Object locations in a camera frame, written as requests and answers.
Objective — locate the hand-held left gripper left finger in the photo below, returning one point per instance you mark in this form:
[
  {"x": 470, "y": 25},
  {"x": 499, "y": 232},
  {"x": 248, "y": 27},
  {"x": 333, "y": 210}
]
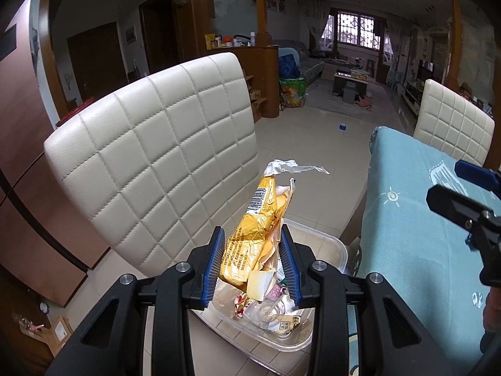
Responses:
[{"x": 214, "y": 270}]

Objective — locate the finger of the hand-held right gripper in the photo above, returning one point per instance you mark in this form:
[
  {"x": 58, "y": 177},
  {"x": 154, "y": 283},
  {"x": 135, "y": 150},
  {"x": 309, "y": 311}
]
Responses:
[
  {"x": 450, "y": 201},
  {"x": 475, "y": 174}
]

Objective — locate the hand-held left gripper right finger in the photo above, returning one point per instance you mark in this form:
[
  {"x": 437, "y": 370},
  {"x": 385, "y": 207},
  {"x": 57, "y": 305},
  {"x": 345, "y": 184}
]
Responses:
[{"x": 289, "y": 270}]

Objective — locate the clear plastic bin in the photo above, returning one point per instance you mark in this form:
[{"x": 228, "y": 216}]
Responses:
[{"x": 332, "y": 250}]

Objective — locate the yellow snack wrapper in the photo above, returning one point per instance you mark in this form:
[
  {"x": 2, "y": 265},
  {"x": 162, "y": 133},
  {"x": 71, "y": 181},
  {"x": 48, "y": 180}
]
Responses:
[{"x": 254, "y": 227}]

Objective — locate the person's right hand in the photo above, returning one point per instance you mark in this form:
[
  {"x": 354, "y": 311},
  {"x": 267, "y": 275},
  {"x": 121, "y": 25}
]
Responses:
[{"x": 493, "y": 313}]

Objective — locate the pink wrapper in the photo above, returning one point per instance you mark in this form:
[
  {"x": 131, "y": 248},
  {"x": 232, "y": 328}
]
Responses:
[{"x": 279, "y": 290}]

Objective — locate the cream white scrap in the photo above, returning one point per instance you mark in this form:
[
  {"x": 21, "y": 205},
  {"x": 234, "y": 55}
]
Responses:
[{"x": 260, "y": 286}]

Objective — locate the red yellow wrapper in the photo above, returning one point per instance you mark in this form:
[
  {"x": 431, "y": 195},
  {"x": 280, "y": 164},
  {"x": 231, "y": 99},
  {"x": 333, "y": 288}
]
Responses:
[{"x": 240, "y": 304}]

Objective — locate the small tan packet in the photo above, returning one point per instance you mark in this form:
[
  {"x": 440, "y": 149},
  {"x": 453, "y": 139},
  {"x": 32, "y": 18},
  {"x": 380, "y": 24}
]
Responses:
[{"x": 287, "y": 324}]

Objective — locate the teal printed tablecloth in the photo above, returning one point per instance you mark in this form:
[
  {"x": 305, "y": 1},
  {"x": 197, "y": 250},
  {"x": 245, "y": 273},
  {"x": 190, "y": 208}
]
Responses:
[{"x": 411, "y": 243}]

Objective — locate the cream quilted chair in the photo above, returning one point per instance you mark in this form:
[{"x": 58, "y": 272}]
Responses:
[
  {"x": 156, "y": 145},
  {"x": 450, "y": 121}
]

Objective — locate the white television cabinet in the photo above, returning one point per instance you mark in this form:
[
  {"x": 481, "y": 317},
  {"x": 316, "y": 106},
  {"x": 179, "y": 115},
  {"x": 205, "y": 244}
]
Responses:
[{"x": 417, "y": 94}]

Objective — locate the black television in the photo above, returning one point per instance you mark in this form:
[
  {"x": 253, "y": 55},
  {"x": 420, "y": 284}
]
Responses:
[{"x": 424, "y": 70}]

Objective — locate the pink toy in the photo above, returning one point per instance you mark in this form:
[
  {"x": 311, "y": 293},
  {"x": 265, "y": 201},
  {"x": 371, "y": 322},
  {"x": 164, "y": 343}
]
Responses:
[{"x": 364, "y": 102}]

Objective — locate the standing air conditioner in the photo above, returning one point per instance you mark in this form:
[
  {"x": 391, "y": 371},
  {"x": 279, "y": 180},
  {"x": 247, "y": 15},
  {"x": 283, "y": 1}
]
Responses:
[{"x": 405, "y": 53}]

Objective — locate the wooden pillar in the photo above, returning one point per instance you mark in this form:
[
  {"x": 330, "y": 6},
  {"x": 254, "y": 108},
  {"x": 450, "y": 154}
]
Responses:
[
  {"x": 261, "y": 8},
  {"x": 456, "y": 35}
]

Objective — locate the coffee table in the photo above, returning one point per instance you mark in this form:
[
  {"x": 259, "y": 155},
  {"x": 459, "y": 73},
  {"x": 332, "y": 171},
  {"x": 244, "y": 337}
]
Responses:
[{"x": 350, "y": 80}]

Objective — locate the patterned curtain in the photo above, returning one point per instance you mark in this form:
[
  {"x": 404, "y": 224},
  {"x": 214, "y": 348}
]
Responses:
[
  {"x": 319, "y": 23},
  {"x": 391, "y": 39}
]

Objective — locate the stack of cardboard boxes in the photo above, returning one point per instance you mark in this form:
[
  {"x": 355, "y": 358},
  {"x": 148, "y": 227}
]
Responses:
[{"x": 256, "y": 100}]

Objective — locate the colourful printed bag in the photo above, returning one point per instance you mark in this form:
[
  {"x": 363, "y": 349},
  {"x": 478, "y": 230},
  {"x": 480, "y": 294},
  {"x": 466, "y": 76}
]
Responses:
[{"x": 291, "y": 93}]

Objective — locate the barred window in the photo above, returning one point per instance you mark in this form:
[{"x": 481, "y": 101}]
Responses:
[{"x": 358, "y": 29}]

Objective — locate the wooden counter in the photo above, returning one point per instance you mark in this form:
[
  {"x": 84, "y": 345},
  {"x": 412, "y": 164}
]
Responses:
[{"x": 266, "y": 82}]

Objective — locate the grey sofa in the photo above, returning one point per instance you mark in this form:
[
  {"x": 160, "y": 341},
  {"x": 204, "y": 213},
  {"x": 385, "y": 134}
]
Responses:
[{"x": 313, "y": 64}]

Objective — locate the blue plastic bag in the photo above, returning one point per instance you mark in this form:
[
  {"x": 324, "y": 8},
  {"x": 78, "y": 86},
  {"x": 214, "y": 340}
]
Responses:
[{"x": 287, "y": 66}]

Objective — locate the brown panelled cabinet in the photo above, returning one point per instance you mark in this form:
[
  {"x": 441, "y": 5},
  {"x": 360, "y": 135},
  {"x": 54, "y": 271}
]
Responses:
[{"x": 23, "y": 164}]

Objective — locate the row of bottles and boxes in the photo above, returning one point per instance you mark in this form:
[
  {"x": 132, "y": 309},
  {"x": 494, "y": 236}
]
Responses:
[{"x": 227, "y": 41}]

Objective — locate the dark wooden door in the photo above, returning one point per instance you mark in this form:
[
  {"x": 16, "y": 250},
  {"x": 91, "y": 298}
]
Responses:
[
  {"x": 156, "y": 43},
  {"x": 96, "y": 62}
]

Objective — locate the small framed wall picture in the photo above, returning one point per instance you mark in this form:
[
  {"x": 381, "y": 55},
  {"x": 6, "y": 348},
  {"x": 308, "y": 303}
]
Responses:
[{"x": 131, "y": 35}]

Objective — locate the pair of wall pictures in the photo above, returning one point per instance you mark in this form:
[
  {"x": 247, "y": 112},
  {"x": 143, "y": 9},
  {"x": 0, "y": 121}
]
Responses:
[{"x": 276, "y": 2}]

